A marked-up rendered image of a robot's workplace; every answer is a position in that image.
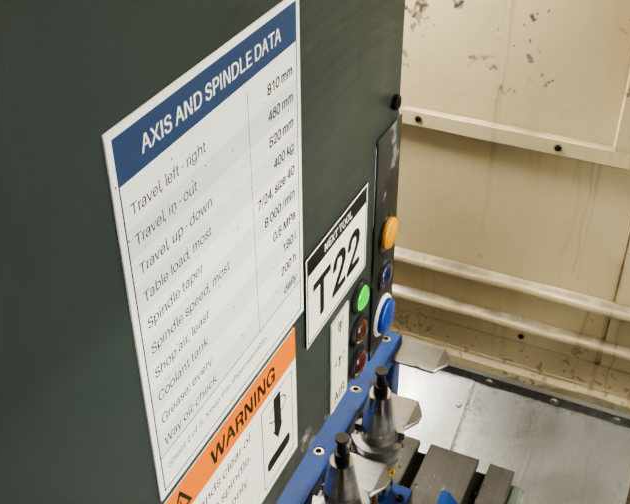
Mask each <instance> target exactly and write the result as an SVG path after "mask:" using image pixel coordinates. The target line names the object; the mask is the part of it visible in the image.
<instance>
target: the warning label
mask: <svg viewBox="0 0 630 504"><path fill-rule="evenodd" d="M296 448H297V401H296V356H295V328H294V327H293V329H292V330H291V331H290V333H289V334H288V335H287V337H286V338H285V339H284V341H283V342H282V343H281V345H280V346H279V348H278V349H277V350H276V352H275V353H274V354H273V356H272V357H271V358H270V360H269V361H268V363H267V364H266V365H265V367H264V368H263V369H262V371H261V372H260V373H259V375H258V376H257V378H256V379H255V380H254V382H253V383H252V384H251V386H250V387H249V388H248V390H247V391H246V393H245V394H244V395H243V397H242V398H241V399H240V401H239V402H238V403H237V405H236V406H235V408H234V409H233V410H232V412H231V413H230V414H229V416H228V417H227V418H226V420H225V421H224V422H223V424H222V425H221V427H220V428H219V429H218V431H217V432H216V433H215V435H214V436H213V437H212V439H211V440H210V442H209V443H208V444H207V446H206V447H205V448H204V450H203V451H202V452H201V454H200V455H199V457H198V458H197V459H196V461H195V462H194V463H193V465H192V466H191V467H190V469H189V470H188V472H187V473H186V474H185V476H184V477H183V478H182V480H181V481H180V482H179V484H178V485H177V486H176V488H175V489H174V491H173V492H172V493H171V495H170V496H169V497H168V499H167V500H166V501H165V503H164V504H262V502H263V500H264V499H265V497H266V496H267V494H268V492H269V491H270V489H271V488H272V486H273V484H274V483H275V481H276V480H277V478H278V476H279V475H280V473H281V472H282V470H283V468H284V467H285V465H286V464H287V462H288V460H289V459H290V457H291V456H292V454H293V452H294V451H295V449H296Z"/></svg>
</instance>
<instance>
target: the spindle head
mask: <svg viewBox="0 0 630 504"><path fill-rule="evenodd" d="M282 1H283V0H0V504H164V503H165V501H166V500H167V499H168V497H169V496H170V495H171V493H172V492H173V491H174V489H175V488H176V486H177V485H178V484H179V482H180V481H181V480H182V478H183V477H184V476H185V474H186V473H187V472H188V470H189V469H190V467H191V466H192V465H193V463H194V462H195V461H196V459H197V458H198V457H199V455H200V454H201V452H202V451H203V450H204V448H205V447H206V446H207V444H208V443H209V442H210V440H211V439H212V437H213V436H214V435H215V433H216V432H217V431H218V429H219V428H220V427H221V425H222V424H223V422H224V421H225V420H226V418H227V417H228V416H229V414H230V413H231V412H232V410H233V409H234V408H235V406H236V405H237V403H238V402H239V401H240V399H241V398H242V397H243V395H244V394H245V393H246V391H247V390H248V388H249V387H250V386H251V384H252V383H253V382H254V380H255V379H256V378H257V376H258V375H259V373H260V372H261V371H262V369H263V368H264V367H265V365H266V364H267V363H268V361H269V360H270V358H271V357H272V356H273V354H274V353H275V352H276V350H277V349H278V348H279V346H280V345H281V343H282V342H283V341H284V339H285V338H286V337H287V335H288V334H289V333H290V331H291V330H292V329H293V327H294V328H295V356H296V401H297V448H296V449H295V451H294V452H293V454H292V456H291V457H290V459H289V460H288V462H287V464H286V465H285V467H284V468H283V470H282V472H281V473H280V475H279V476H278V478H277V480H276V481H275V483H274V484H273V486H272V488H271V489H270V491H269V492H268V494H267V496H266V497H265V499H264V500H263V502H262V504H275V503H276V502H277V500H278V498H279V497H280V495H281V493H282V492H283V490H284V489H285V487H286V485H287V484H288V482H289V480H290V479H291V477H292V476H293V474H294V472H295V471H296V469H297V467H298V466H299V464H300V462H301V461H302V459H303V458H304V456H305V454H306V453H307V451H308V449H309V448H310V446H311V444H312V443H313V441H314V440H315V438H316V436H317V435H318V433H319V431H320V430H321V428H322V427H323V425H324V423H325V422H326V420H327V418H328V417H329V386H330V325H331V324H332V322H333V321H334V319H335V318H336V316H337V315H338V313H339V312H340V311H341V309H342V308H343V306H344V305H345V303H346V302H347V301H348V302H349V324H348V367H347V386H348V384H349V382H350V381H351V377H350V374H349V371H350V364H351V361H352V357H353V355H354V353H355V351H356V349H357V348H356V349H355V348H352V346H351V344H350V337H351V331H352V328H353V325H354V322H355V320H356V318H357V317H358V315H353V313H352V311H351V302H352V297H353V293H354V290H355V288H356V286H357V284H358V282H359V281H360V280H362V279H366V280H368V282H369V300H368V302H367V304H366V306H365V307H364V309H363V311H362V313H365V314H366V315H367V317H368V332H367V335H366V337H365V339H364V340H363V342H362V344H361V345H363V346H365V347H366V349H367V353H368V344H369V320H370V295H371V271H372V246H373V215H374V190H375V166H376V148H377V140H378V139H379V138H380V137H381V135H382V134H383V133H384V132H385V131H386V129H387V128H388V127H389V126H390V125H391V123H392V122H393V121H394V120H395V119H396V117H397V116H398V115H399V108H400V106H401V102H402V97H401V95H400V87H401V69H402V51H403V33H404V15H405V0H299V27H300V95H301V164H302V232H303V301H304V260H305V259H306V257H307V256H308V255H309V254H310V252H311V251H312V250H313V249H314V247H315V246H316V245H317V244H318V242H319V241H320V240H321V238H322V237H323V236H324V235H325V233H326V232H327V231H328V230H329V228H330V227H331V226H332V225H333V223H334V222H335V221H336V220H337V218H338V217H339V216H340V214H341V213H342V212H343V211H344V209H345V208H346V207H347V206H348V204H349V203H350V202H351V201H352V199H353V198H354V197H355V196H356V194H357V193H358V192H359V190H360V189H361V188H362V187H363V185H364V184H365V183H366V182H367V183H368V200H367V228H366V257H365V267H364V268H363V270H362V271H361V273H360V274H359V275H358V277H357V278H356V280H355V281H354V283H353V284H352V286H351V287H350V288H349V290H348V291H347V293H346V294H345V296H344V297H343V298H342V300H341V301H340V303H339V304H338V306H337V307H336V309H335V310H334V311H333V313H332V314H331V316H330V317H329V319H328V320H327V322H326V323H325V324H324V326H323V327H322V329H321V330H320V332H319V333H318V334H317V336H316V337H315V339H314V340H313V342H312V343H311V345H310V346H309V347H308V349H305V314H304V310H303V311H302V313H301V314H300V315H299V317H298V318H297V319H296V321H295V322H294V324H293V325H292V326H291V328H290V329H289V330H288V332H287V333H286V334H285V336H284V337H283V338H282V340H281V341H280V342H279V344H278V345H277V347H276V348H275V349H274V351H273V352H272V353H271V355H270V356H269V357H268V359H267V360H266V361H265V363H264V364H263V366H262V367H261V368H260V370H259V371H258V372H257V374H256V375H255V376H254V378H253V379H252V380H251V382H250V383H249V384H248V386H247V387H246V389H245V390H244V391H243V393H242V394H241V395H240V397H239V398H238V399H237V401H236V402H235V403H234V405H233V406H232V408H231V409H230V410H229V412H228V413H227V414H226V416H225V417H224V418H223V420H222V421H221V422H220V424H219V425H218V427H217V428H216V429H215V431H214V432H213V433H212V435H211V436H210V437H209V439H208V440H207V441H206V443H205V444H204V445H203V447H202V448H201V450H200V451H199V452H198V454H197V455H196V456H195V458H194V459H193V460H192V462H191V463H190V464H189V466H188V467H187V469H186V470H185V471H184V473H183V474H182V475H181V477H180V478H179V479H178V481H177V482H176V483H175V485H174V486H173V487H172V489H171V490H170V492H169V493H168V494H167V496H166V497H165V498H164V500H163V501H160V497H159V491H158V484H157V478H156V472H155V466H154V459H153V453H152V447H151V441H150V435H149V428H148V422H147V416H146V410H145V403H144V397H143V391H142V385H141V378H140V372H139V366H138V360H137V354H136V347H135V341H134V335H133V329H132V322H131V316H130V310H129V304H128V297H127V291H126V285H125V279H124V272H123V266H122V260H121V254H120V248H119V241H118V235H117V229H116V223H115V216H114V210H113V204H112V198H111V191H110V185H109V179H108V173H107V167H106V160H105V154H104V148H103V142H102V135H103V134H104V133H106V132H107V131H108V130H110V129H111V128H112V127H114V126H115V125H116V124H118V123H119V122H120V121H122V120H123V119H124V118H126V117H127V116H128V115H130V114H131V113H132V112H134V111H135V110H136V109H138V108H139V107H141V106H142V105H143V104H145V103H146V102H147V101H149V100H150V99H151V98H153V97H154V96H155V95H157V94H158V93H159V92H161V91H162V90H163V89H165V88H166V87H167V86H169V85H170V84H171V83H173V82H174V81H176V80H177V79H178V78H180V77H181V76H182V75H184V74H185V73H186V72H188V71H189V70H190V69H192V68H193V67H194V66H196V65H197V64H198V63H200V62H201V61H202V60H204V59H205V58H207V57H208V56H209V55H211V54H212V53H213V52H215V51H216V50H217V49H219V48H220V47H221V46H223V45H224V44H225V43H227V42H228V41H229V40H231V39H232V38H233V37H235V36H236V35H237V34H239V33H240V32H242V31H243V30H244V29H246V28H247V27H248V26H250V25H251V24H252V23H254V22H255V21H256V20H258V19H259V18H260V17H262V16H263V15H264V14H266V13H267V12H268V11H270V10H271V9H272V8H274V7H275V6H277V5H278V4H279V3H281V2H282Z"/></svg>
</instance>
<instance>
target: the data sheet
mask: <svg viewBox="0 0 630 504"><path fill-rule="evenodd" d="M102 142H103V148H104V154H105V160H106V167H107V173H108V179H109V185H110V191H111V198H112V204H113V210H114V216H115V223H116V229H117V235H118V241H119V248H120V254H121V260H122V266H123V272H124V279H125V285H126V291H127V297H128V304H129V310H130V316H131V322H132V329H133V335H134V341H135V347H136V354H137V360H138V366H139V372H140V378H141V385H142V391H143V397H144V403H145V410H146V416H147V422H148V428H149V435H150V441H151V447H152V453H153V459H154V466H155V472H156V478H157V484H158V491H159V497H160V501H163V500H164V498H165V497H166V496H167V494H168V493H169V492H170V490H171V489H172V487H173V486H174V485H175V483H176V482H177V481H178V479H179V478H180V477H181V475H182V474H183V473H184V471H185V470H186V469H187V467H188V466H189V464H190V463H191V462H192V460H193V459H194V458H195V456H196V455H197V454H198V452H199V451H200V450H201V448H202V447H203V445H204V444H205V443H206V441H207V440H208V439H209V437H210V436H211V435H212V433H213V432H214V431H215V429H216V428H217V427H218V425H219V424H220V422H221V421H222V420H223V418H224V417H225V416H226V414H227V413H228V412H229V410H230V409H231V408H232V406H233V405H234V403H235V402H236V401H237V399H238V398H239V397H240V395H241V394H242V393H243V391H244V390H245V389H246V387H247V386H248V384H249V383H250V382H251V380H252V379H253V378H254V376H255V375H256V374H257V372H258V371H259V370H260V368H261V367H262V366H263V364H264V363H265V361H266V360H267V359H268V357H269V356H270V355H271V353H272V352H273V351H274V349H275V348H276V347H277V345H278V344H279V342H280V341H281V340H282V338H283V337H284V336H285V334H286V333H287V332H288V330H289V329H290V328H291V326H292V325H293V324H294V322H295V321H296V319H297V318H298V317H299V315H300V314H301V313H302V311H303V310H304V301H303V232H302V164H301V95H300V27H299V0H283V1H282V2H281V3H279V4H278V5H277V6H275V7H274V8H272V9H271V10H270V11H268V12H267V13H266V14H264V15H263V16H262V17H260V18H259V19H258V20H256V21H255V22H254V23H252V24H251V25H250V26H248V27H247V28H246V29H244V30H243V31H242V32H240V33H239V34H237V35H236V36H235V37H233V38H232V39H231V40H229V41H228V42H227V43H225V44H224V45H223V46H221V47H220V48H219V49H217V50H216V51H215V52H213V53H212V54H211V55H209V56H208V57H207V58H205V59H204V60H202V61H201V62H200V63H198V64H197V65H196V66H194V67H193V68H192V69H190V70H189V71H188V72H186V73H185V74H184V75H182V76H181V77H180V78H178V79H177V80H176V81H174V82H173V83H171V84H170V85H169V86H167V87H166V88H165V89H163V90H162V91H161V92H159V93H158V94H157V95H155V96H154V97H153V98H151V99H150V100H149V101H147V102H146V103H145V104H143V105H142V106H141V107H139V108H138V109H136V110H135V111H134V112H132V113H131V114H130V115H128V116H127V117H126V118H124V119H123V120H122V121H120V122H119V123H118V124H116V125H115V126H114V127H112V128H111V129H110V130H108V131H107V132H106V133H104V134H103V135H102Z"/></svg>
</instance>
